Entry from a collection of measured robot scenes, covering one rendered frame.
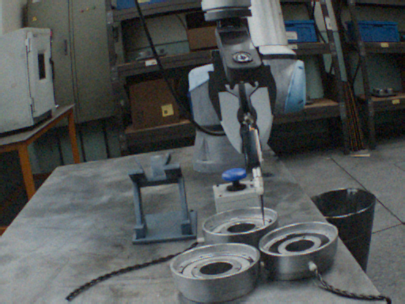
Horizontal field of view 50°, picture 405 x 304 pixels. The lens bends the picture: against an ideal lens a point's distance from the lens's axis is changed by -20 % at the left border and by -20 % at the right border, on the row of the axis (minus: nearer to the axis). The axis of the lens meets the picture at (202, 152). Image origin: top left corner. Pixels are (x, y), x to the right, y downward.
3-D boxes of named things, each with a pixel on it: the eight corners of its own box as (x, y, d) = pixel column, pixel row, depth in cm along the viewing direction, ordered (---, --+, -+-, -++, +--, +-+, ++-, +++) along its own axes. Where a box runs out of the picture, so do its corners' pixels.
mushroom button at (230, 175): (251, 201, 83) (248, 171, 82) (226, 206, 83) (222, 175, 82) (248, 194, 87) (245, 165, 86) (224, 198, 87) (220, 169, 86)
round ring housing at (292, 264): (252, 260, 66) (250, 233, 65) (322, 241, 67) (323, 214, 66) (271, 290, 55) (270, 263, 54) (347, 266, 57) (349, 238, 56)
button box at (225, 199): (263, 217, 82) (261, 188, 81) (219, 224, 82) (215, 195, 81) (257, 202, 90) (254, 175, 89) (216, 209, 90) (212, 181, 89)
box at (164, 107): (190, 121, 412) (183, 74, 404) (128, 132, 407) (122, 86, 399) (184, 115, 451) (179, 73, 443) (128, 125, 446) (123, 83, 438)
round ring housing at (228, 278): (182, 311, 53) (175, 284, 52) (172, 277, 64) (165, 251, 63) (270, 294, 55) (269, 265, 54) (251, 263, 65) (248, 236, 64)
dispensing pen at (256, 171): (254, 223, 67) (236, 108, 74) (253, 230, 71) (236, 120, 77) (270, 221, 67) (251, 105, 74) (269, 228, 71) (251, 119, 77)
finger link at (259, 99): (275, 139, 79) (261, 81, 77) (281, 148, 73) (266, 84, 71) (255, 144, 79) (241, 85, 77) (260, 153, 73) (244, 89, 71)
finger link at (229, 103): (240, 146, 79) (237, 85, 77) (244, 155, 73) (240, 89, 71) (220, 147, 79) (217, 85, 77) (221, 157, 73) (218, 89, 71)
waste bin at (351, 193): (378, 293, 180) (386, 204, 171) (310, 314, 179) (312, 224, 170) (358, 264, 213) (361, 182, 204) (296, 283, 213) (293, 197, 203)
